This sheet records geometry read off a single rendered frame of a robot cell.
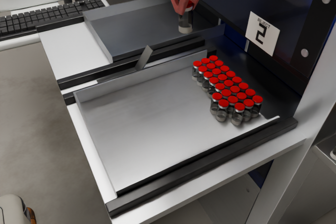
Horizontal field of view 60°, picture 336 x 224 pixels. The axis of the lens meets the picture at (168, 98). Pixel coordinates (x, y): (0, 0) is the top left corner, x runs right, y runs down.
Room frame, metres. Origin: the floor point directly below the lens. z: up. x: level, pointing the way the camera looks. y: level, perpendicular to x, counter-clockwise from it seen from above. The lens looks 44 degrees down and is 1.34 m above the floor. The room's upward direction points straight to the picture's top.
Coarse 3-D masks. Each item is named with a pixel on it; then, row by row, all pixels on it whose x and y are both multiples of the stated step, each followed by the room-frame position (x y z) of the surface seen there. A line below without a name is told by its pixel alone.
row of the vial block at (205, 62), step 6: (204, 60) 0.55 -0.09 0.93; (210, 66) 0.53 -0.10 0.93; (216, 72) 0.51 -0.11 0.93; (222, 78) 0.49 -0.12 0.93; (228, 84) 0.47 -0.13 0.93; (234, 90) 0.45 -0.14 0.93; (240, 96) 0.43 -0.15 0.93; (246, 96) 0.43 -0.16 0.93; (240, 102) 0.42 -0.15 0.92; (246, 102) 0.41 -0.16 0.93; (252, 102) 0.41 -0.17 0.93; (246, 108) 0.40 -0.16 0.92; (252, 108) 0.41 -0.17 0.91; (246, 114) 0.40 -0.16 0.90; (246, 120) 0.40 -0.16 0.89
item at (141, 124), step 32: (160, 64) 0.55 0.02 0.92; (192, 64) 0.59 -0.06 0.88; (96, 96) 0.47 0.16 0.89; (128, 96) 0.48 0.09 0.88; (160, 96) 0.48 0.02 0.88; (192, 96) 0.48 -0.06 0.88; (96, 128) 0.38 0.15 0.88; (128, 128) 0.38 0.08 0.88; (160, 128) 0.38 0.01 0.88; (192, 128) 0.38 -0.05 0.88; (224, 128) 0.38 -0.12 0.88; (256, 128) 0.36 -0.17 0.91; (128, 160) 0.31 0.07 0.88; (160, 160) 0.31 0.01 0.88; (192, 160) 0.29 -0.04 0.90
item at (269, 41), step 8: (256, 16) 0.54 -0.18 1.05; (248, 24) 0.55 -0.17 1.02; (256, 24) 0.53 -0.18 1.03; (264, 24) 0.52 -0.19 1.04; (248, 32) 0.55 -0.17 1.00; (256, 32) 0.53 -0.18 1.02; (272, 32) 0.49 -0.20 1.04; (256, 40) 0.52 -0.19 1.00; (264, 40) 0.51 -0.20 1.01; (272, 40) 0.49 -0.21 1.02; (264, 48) 0.50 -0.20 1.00; (272, 48) 0.48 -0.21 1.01
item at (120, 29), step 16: (144, 0) 0.90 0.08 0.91; (160, 0) 0.93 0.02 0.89; (96, 16) 0.83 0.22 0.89; (112, 16) 0.84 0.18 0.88; (128, 16) 0.84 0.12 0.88; (144, 16) 0.84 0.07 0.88; (160, 16) 0.84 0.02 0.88; (176, 16) 0.84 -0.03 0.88; (96, 32) 0.69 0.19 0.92; (112, 32) 0.75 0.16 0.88; (128, 32) 0.75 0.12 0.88; (144, 32) 0.75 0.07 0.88; (160, 32) 0.75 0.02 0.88; (176, 32) 0.75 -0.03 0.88; (192, 32) 0.69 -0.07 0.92; (208, 32) 0.72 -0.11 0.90; (112, 48) 0.67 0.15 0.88; (128, 48) 0.67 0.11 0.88; (144, 48) 0.62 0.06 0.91
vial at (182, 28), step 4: (188, 8) 0.39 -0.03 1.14; (184, 12) 0.39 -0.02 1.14; (188, 12) 0.39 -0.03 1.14; (192, 12) 0.39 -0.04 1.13; (180, 16) 0.39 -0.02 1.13; (184, 16) 0.38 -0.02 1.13; (188, 16) 0.39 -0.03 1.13; (180, 20) 0.39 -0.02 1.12; (184, 20) 0.39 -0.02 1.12; (188, 20) 0.39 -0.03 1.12; (180, 24) 0.39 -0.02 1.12; (184, 24) 0.39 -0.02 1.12; (188, 24) 0.39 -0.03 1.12; (180, 28) 0.39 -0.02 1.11; (184, 28) 0.39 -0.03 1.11; (188, 28) 0.39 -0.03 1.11; (192, 28) 0.39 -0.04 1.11; (184, 32) 0.39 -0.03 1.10; (188, 32) 0.39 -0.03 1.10
